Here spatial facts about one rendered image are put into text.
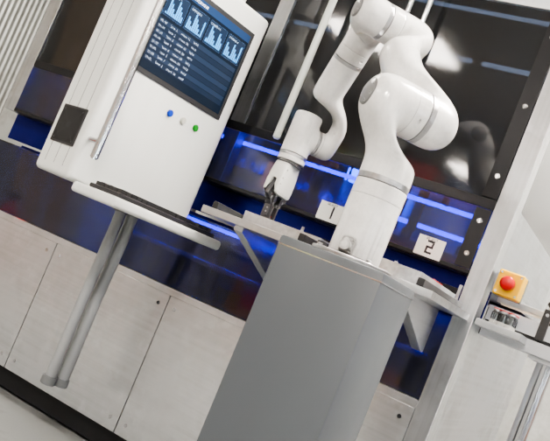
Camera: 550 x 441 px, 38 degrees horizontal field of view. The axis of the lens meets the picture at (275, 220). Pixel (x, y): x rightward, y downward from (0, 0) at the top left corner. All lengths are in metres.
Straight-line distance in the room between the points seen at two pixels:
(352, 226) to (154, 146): 0.94
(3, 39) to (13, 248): 3.68
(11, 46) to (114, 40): 4.37
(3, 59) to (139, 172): 4.34
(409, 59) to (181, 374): 1.29
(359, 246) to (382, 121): 0.27
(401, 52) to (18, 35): 5.10
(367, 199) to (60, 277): 1.55
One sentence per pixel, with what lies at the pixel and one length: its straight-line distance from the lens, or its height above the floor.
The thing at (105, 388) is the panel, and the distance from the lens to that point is 2.83.
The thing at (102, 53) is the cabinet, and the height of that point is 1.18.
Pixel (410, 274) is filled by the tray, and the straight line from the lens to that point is 2.00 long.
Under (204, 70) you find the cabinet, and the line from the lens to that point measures 2.58.
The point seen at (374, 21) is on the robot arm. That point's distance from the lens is 2.11.
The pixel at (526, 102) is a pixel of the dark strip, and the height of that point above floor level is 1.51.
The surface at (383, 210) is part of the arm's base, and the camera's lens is 1.75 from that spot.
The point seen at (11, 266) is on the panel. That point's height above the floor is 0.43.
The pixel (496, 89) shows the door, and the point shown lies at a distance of 2.51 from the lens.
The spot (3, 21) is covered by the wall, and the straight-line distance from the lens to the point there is 6.69.
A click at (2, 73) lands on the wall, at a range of 6.76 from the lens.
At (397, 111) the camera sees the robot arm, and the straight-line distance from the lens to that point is 1.76.
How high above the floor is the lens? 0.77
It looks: 4 degrees up
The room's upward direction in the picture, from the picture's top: 22 degrees clockwise
